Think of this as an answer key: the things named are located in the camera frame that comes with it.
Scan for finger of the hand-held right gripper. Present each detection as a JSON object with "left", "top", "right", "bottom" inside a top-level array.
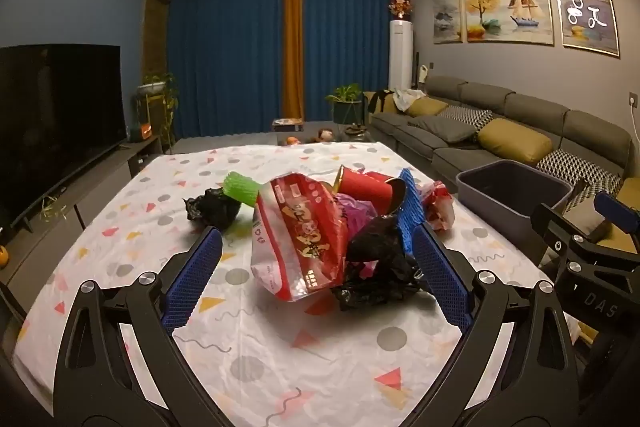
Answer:
[
  {"left": 531, "top": 203, "right": 601, "bottom": 268},
  {"left": 594, "top": 192, "right": 640, "bottom": 258}
]

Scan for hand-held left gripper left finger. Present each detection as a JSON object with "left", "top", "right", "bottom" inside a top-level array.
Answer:
[{"left": 52, "top": 226, "right": 223, "bottom": 427}]

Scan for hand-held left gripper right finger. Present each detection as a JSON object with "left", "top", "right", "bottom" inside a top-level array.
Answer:
[{"left": 411, "top": 223, "right": 586, "bottom": 427}]

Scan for grey plastic bin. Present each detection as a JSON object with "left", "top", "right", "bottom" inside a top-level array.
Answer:
[{"left": 456, "top": 159, "right": 576, "bottom": 265}]

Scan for large black plastic bag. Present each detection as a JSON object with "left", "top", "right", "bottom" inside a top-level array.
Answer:
[{"left": 332, "top": 214, "right": 436, "bottom": 312}]

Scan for red and white wrapper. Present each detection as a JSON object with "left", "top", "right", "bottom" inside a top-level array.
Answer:
[{"left": 417, "top": 179, "right": 458, "bottom": 233}]

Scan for small black plastic bag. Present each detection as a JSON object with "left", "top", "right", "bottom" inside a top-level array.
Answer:
[{"left": 182, "top": 187, "right": 244, "bottom": 228}]

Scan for blue foam net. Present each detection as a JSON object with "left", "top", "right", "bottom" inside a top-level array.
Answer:
[{"left": 398, "top": 168, "right": 418, "bottom": 255}]

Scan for green foam fruit net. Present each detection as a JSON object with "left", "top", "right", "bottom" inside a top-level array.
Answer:
[{"left": 223, "top": 171, "right": 261, "bottom": 208}]

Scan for pink plastic bag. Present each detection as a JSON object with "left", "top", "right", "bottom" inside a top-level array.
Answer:
[{"left": 334, "top": 194, "right": 381, "bottom": 233}]

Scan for red snack bag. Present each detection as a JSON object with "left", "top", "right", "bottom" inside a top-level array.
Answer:
[{"left": 250, "top": 172, "right": 351, "bottom": 303}]

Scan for red paper cup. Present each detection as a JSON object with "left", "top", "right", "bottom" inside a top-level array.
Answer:
[{"left": 332, "top": 164, "right": 408, "bottom": 218}]

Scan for light grey cushion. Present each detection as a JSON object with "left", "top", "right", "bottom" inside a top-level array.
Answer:
[{"left": 567, "top": 201, "right": 607, "bottom": 240}]

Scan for large houndstooth cushion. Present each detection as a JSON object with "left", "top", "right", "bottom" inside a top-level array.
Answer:
[{"left": 535, "top": 148, "right": 623, "bottom": 202}]

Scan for large mustard cushion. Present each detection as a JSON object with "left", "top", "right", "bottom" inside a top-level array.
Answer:
[{"left": 477, "top": 117, "right": 555, "bottom": 166}]

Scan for patterned white tablecloth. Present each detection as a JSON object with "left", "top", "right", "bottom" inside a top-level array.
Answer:
[{"left": 12, "top": 141, "right": 586, "bottom": 427}]

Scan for grey sofa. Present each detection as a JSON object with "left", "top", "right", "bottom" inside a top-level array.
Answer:
[{"left": 367, "top": 74, "right": 640, "bottom": 258}]

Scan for small houndstooth cushion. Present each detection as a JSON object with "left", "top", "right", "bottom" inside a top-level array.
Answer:
[{"left": 440, "top": 106, "right": 493, "bottom": 132}]

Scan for grey television cabinet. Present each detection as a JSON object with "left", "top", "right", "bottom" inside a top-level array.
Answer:
[{"left": 0, "top": 134, "right": 166, "bottom": 308}]

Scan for dark grey cushion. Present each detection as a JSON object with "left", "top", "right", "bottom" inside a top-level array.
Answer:
[{"left": 407, "top": 114, "right": 478, "bottom": 145}]

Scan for dark grey coffee table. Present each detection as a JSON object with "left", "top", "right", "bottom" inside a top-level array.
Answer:
[{"left": 172, "top": 122, "right": 376, "bottom": 155}]

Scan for small mustard cushion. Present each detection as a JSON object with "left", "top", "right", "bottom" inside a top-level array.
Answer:
[{"left": 404, "top": 97, "right": 450, "bottom": 118}]

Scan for black garment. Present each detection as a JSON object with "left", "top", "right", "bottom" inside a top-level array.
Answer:
[{"left": 369, "top": 89, "right": 398, "bottom": 112}]

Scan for trailing plant in white pot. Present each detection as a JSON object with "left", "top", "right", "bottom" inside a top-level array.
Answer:
[{"left": 132, "top": 72, "right": 178, "bottom": 148}]

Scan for black television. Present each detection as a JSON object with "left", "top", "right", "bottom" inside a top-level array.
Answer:
[{"left": 0, "top": 44, "right": 126, "bottom": 228}]

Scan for potted plant on stand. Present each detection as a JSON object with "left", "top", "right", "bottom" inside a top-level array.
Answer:
[{"left": 325, "top": 83, "right": 363, "bottom": 125}]

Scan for framed purple painting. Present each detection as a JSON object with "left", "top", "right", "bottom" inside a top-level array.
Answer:
[{"left": 550, "top": 0, "right": 621, "bottom": 58}]

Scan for wide framed sailboat painting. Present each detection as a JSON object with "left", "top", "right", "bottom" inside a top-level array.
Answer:
[{"left": 464, "top": 0, "right": 556, "bottom": 46}]

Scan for blue curtain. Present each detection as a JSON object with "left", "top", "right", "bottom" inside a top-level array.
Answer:
[
  {"left": 167, "top": 0, "right": 288, "bottom": 142},
  {"left": 302, "top": 0, "right": 411, "bottom": 120}
]

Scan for white standing air conditioner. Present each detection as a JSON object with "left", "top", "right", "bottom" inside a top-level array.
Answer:
[{"left": 389, "top": 19, "right": 415, "bottom": 92}]

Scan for small framed landscape painting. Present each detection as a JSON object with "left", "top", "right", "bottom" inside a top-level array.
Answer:
[{"left": 431, "top": 0, "right": 462, "bottom": 45}]

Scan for wooden door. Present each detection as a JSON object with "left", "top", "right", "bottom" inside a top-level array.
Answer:
[{"left": 142, "top": 0, "right": 171, "bottom": 108}]

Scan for orange curtain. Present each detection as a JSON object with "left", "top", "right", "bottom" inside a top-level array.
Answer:
[{"left": 282, "top": 0, "right": 307, "bottom": 120}]

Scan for orange artificial flowers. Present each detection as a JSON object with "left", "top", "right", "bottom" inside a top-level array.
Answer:
[{"left": 387, "top": 0, "right": 416, "bottom": 22}]

